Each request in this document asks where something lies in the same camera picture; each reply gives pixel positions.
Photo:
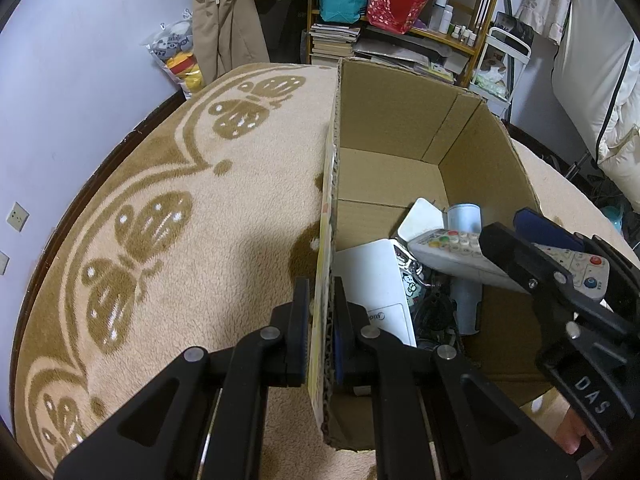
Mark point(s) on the white remote control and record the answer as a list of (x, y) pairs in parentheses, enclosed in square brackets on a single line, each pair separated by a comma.
[(450, 250)]

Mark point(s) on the white box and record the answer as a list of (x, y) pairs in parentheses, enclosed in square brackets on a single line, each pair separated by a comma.
[(370, 280)]

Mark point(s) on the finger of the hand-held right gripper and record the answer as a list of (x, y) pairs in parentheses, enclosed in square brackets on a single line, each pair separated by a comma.
[(545, 232), (520, 260)]

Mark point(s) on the white bedding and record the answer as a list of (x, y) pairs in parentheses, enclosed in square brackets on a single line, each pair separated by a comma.
[(590, 70)]

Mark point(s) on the plastic bag of plush toys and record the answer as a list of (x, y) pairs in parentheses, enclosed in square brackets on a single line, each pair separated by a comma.
[(177, 55)]

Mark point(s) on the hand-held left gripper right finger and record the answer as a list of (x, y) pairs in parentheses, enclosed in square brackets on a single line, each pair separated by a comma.
[(338, 350)]

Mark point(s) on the white wall socket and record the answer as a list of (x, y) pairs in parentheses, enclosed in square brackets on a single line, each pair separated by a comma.
[(3, 262), (18, 217)]

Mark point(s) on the wooden shelf rack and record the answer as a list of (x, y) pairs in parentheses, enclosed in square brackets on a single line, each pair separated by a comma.
[(482, 30)]

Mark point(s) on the pile of papers and folders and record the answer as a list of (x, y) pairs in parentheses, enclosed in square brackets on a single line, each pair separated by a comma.
[(405, 50)]

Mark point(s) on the black box with print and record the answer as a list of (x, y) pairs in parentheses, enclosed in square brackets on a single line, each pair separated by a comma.
[(515, 30)]

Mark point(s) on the tall white bottle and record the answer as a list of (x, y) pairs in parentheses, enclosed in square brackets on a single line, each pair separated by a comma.
[(447, 20), (438, 12)]

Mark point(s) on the white trolley cart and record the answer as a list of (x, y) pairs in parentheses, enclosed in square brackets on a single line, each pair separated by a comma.
[(500, 75)]

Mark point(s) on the white square charger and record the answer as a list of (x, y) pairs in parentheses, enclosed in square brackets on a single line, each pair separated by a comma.
[(417, 217)]

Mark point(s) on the beige patterned blanket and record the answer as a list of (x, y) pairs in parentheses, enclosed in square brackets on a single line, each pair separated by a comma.
[(200, 260)]

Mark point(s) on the stack of books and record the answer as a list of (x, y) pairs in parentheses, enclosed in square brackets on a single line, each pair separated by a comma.
[(334, 45)]

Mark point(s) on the brown cardboard box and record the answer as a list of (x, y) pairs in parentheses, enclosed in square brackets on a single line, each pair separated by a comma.
[(390, 125)]

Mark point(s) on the beige hanging coat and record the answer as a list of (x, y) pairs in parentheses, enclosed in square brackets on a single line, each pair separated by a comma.
[(227, 15)]

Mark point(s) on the patterned key pouch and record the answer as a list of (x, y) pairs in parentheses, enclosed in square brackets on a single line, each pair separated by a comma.
[(411, 285)]

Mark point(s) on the dark pouch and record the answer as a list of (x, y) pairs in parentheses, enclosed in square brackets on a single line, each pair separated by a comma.
[(435, 315)]

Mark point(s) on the teal fluffy object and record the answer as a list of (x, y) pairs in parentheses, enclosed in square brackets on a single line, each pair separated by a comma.
[(611, 217)]

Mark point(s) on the person's right hand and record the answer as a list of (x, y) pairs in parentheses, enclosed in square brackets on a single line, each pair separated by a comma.
[(572, 432)]

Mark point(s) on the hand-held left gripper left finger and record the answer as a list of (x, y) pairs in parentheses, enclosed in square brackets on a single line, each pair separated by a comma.
[(297, 350)]

